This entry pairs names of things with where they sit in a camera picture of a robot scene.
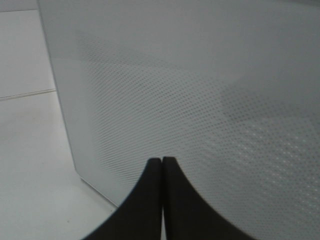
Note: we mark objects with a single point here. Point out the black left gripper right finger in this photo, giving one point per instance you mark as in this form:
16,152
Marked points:
187,216

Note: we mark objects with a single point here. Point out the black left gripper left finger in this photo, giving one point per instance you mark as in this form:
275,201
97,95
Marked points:
139,217

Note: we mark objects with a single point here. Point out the white microwave door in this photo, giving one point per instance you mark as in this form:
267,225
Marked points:
230,88

